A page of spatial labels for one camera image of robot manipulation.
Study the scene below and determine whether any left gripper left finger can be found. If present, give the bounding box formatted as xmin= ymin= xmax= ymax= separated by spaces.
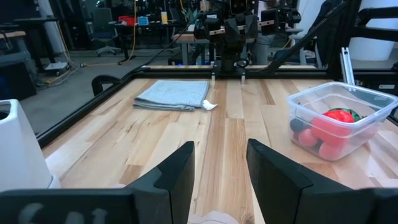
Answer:
xmin=126 ymin=141 xmax=196 ymax=224

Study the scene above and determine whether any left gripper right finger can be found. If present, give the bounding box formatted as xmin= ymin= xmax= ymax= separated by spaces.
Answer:
xmin=247 ymin=139 xmax=398 ymax=224

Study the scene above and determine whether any blackberry toy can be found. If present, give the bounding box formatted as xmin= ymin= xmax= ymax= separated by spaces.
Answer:
xmin=290 ymin=118 xmax=307 ymax=133

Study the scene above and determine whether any green striped watermelon toy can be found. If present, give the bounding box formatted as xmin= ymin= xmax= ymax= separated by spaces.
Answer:
xmin=329 ymin=108 xmax=362 ymax=123

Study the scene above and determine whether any clear plastic tupperware container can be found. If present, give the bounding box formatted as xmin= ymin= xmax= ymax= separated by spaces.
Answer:
xmin=286 ymin=81 xmax=398 ymax=162

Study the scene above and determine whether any beige cloth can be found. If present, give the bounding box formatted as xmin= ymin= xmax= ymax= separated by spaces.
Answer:
xmin=188 ymin=210 xmax=239 ymax=224

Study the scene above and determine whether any folded grey towel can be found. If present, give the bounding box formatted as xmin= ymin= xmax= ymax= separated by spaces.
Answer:
xmin=133 ymin=80 xmax=218 ymax=112

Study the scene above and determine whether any white angular plant pot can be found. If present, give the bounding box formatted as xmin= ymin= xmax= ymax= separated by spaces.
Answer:
xmin=0 ymin=98 xmax=53 ymax=192

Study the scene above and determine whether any white floor device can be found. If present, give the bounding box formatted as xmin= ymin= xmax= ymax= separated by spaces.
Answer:
xmin=45 ymin=61 xmax=69 ymax=77

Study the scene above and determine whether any red bin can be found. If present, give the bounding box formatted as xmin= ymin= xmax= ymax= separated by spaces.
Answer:
xmin=118 ymin=15 xmax=137 ymax=27

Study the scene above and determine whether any grey office chair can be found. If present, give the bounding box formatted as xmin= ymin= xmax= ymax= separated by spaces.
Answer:
xmin=90 ymin=7 xmax=121 ymax=57

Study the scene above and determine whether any black aluminium table frame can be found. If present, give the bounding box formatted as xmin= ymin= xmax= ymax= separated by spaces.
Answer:
xmin=37 ymin=0 xmax=398 ymax=147

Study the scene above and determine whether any silver aluminium bracket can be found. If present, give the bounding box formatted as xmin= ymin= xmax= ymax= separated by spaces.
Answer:
xmin=340 ymin=47 xmax=356 ymax=86

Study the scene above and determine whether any yellow cable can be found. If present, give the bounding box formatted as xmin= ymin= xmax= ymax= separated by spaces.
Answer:
xmin=118 ymin=0 xmax=138 ymax=65

